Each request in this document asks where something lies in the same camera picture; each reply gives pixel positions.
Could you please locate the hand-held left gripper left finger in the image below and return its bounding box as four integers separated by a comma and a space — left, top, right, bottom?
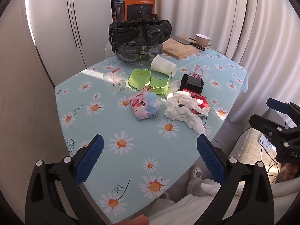
25, 134, 110, 225

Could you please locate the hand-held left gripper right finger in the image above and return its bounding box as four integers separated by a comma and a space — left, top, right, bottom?
196, 134, 275, 225

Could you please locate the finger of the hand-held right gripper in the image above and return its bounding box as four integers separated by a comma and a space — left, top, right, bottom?
266, 98, 300, 128
249, 114, 293, 146

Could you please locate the white tissue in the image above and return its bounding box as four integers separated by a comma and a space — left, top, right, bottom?
164, 91, 208, 135

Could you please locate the red paper packet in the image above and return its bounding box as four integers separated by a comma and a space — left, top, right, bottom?
181, 88, 210, 116

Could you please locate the pink pig snack packet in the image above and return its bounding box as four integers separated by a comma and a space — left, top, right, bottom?
130, 91, 161, 121

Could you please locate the black bundle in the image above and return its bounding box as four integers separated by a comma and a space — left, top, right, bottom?
179, 74, 204, 94

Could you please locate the clear plastic container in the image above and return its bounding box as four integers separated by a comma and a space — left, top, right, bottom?
103, 67, 127, 95

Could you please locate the clear wrapper with red print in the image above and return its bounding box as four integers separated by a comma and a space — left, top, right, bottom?
187, 64, 203, 80

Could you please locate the white paper cup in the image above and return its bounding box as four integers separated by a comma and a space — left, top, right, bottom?
150, 55, 179, 77

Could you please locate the clear glass bowl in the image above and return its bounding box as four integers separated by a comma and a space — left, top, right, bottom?
115, 42, 164, 66

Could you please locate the black trash bag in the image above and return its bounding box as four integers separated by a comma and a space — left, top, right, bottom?
108, 19, 173, 53

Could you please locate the person's right hand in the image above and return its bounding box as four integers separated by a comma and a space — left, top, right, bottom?
284, 163, 300, 182

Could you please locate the white clog shoe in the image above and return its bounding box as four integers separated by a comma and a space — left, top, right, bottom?
162, 192, 175, 203
189, 166, 202, 179

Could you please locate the white smartphone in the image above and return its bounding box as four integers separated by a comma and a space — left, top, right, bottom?
258, 135, 272, 154

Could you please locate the white quilted cushion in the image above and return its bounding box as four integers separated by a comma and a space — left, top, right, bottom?
228, 128, 282, 170

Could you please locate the daisy print tablecloth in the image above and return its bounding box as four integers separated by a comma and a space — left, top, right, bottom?
54, 48, 248, 224

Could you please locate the person's white pants leg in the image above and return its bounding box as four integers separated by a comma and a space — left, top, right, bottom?
149, 178, 236, 225

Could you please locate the beige ceramic cup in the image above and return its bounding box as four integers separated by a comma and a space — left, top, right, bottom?
195, 34, 212, 47

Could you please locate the white curtain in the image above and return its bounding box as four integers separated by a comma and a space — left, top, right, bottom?
161, 0, 300, 125

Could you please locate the wooden cutting board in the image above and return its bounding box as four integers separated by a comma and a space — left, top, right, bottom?
162, 36, 205, 60

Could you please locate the white wardrobe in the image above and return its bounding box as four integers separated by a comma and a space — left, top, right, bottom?
25, 0, 113, 69

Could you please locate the orange cardboard box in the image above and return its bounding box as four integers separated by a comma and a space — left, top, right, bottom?
111, 0, 156, 23

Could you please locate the thin black cable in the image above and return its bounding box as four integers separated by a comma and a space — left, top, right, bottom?
259, 143, 283, 184

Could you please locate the cleaver with black handle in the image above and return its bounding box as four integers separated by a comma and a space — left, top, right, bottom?
170, 36, 206, 51

